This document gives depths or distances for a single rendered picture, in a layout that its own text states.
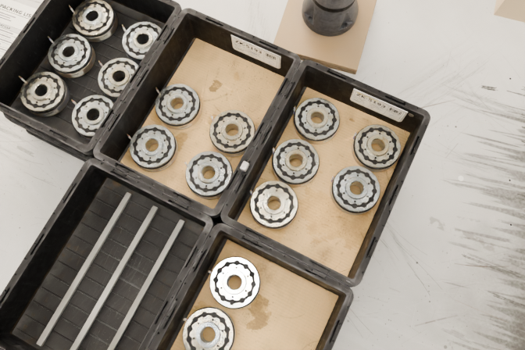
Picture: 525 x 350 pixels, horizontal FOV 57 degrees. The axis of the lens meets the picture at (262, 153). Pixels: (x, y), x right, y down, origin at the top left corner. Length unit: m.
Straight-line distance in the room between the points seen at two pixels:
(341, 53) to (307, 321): 0.69
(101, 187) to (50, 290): 0.24
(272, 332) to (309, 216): 0.25
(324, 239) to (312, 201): 0.09
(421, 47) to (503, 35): 0.23
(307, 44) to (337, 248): 0.56
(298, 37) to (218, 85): 0.29
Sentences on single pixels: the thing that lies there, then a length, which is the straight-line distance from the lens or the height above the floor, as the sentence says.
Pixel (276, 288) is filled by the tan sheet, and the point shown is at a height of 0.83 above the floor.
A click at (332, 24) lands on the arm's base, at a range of 1.32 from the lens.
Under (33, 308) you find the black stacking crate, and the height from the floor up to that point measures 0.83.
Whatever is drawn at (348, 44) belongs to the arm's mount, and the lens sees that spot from 1.35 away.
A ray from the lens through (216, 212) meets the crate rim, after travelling 0.97.
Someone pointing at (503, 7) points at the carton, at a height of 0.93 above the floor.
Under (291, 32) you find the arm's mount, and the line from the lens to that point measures 1.35.
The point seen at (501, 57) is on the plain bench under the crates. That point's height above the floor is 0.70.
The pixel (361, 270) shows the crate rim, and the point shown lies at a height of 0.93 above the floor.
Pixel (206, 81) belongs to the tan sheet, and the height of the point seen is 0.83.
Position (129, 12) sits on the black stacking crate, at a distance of 1.32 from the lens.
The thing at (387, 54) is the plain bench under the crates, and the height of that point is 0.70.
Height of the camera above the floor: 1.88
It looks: 72 degrees down
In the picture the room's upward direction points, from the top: 4 degrees counter-clockwise
